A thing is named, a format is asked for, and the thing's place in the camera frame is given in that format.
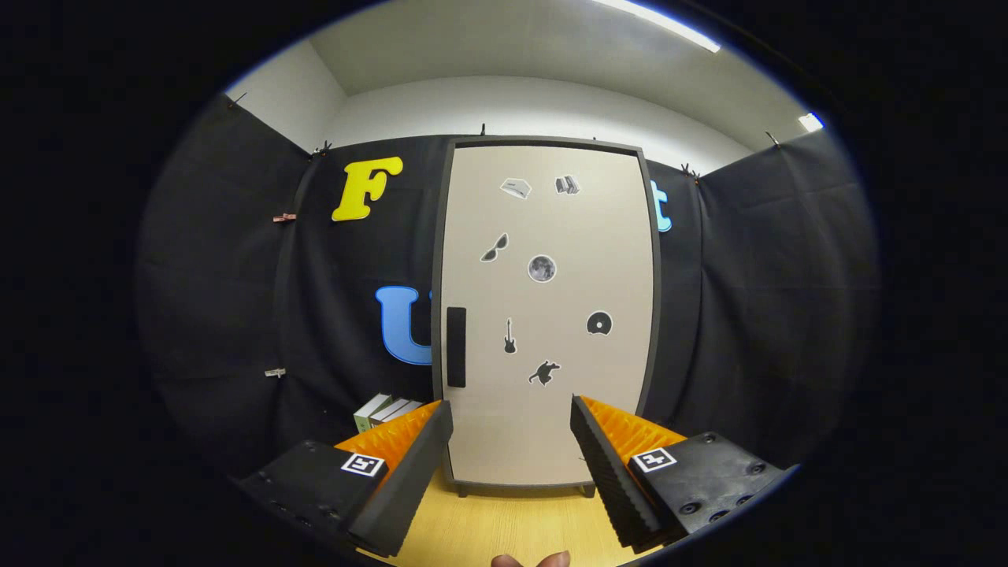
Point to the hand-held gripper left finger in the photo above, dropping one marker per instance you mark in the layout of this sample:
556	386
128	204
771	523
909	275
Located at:
409	488

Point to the dark grey cabinet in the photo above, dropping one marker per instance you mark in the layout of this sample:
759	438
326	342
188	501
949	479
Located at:
657	299

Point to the green book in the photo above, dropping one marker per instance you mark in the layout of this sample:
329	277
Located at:
364	417

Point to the black backdrop cloth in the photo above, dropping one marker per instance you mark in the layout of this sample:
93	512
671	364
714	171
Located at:
748	299

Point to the square ceiling light panel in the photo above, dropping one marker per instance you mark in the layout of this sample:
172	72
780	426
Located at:
810	122

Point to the beige cabinet door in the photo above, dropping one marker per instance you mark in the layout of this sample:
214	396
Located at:
598	236

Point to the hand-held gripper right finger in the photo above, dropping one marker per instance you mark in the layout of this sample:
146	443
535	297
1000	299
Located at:
610	480

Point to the ceiling light strip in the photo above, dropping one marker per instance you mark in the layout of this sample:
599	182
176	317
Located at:
661	25

